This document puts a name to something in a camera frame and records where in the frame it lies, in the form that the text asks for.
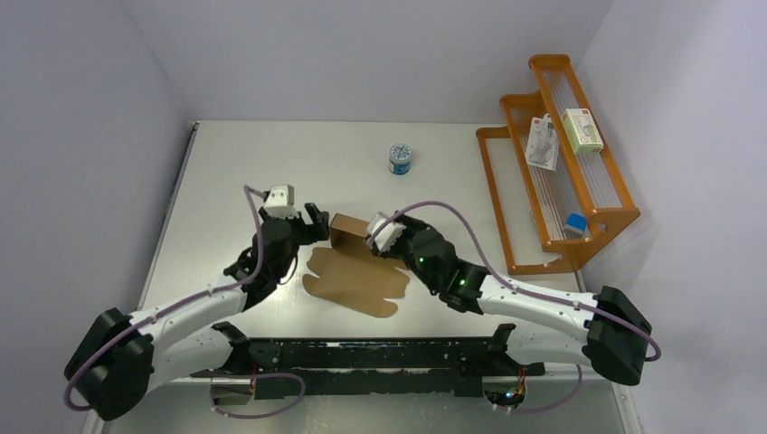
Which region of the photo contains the brown cardboard box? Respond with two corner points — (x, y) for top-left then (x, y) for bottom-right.
(302, 213), (410, 318)

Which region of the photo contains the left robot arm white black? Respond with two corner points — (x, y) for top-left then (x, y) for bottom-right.
(64, 203), (330, 420)

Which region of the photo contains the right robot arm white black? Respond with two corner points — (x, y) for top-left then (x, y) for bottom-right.
(365, 213), (652, 386)

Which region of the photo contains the small blue white box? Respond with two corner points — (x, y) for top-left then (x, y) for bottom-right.
(563, 213), (587, 240)

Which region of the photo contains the white green product box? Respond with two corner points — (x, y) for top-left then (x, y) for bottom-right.
(561, 108), (604, 156)

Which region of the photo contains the blue white round tin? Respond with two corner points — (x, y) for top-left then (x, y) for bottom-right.
(388, 144), (412, 175)

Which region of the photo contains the orange wooden rack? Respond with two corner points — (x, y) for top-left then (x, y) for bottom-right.
(476, 54), (640, 275)

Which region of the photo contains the white blister package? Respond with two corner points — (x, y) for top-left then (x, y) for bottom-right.
(525, 113), (559, 172)

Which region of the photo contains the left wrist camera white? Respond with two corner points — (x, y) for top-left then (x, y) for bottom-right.
(263, 184), (298, 219)

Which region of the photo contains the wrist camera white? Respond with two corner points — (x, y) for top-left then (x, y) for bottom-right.
(365, 212), (406, 252)
(263, 184), (298, 219)

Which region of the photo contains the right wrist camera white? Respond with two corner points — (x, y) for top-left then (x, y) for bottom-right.
(365, 212), (406, 252)

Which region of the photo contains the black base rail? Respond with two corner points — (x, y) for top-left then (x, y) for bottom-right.
(203, 337), (545, 400)

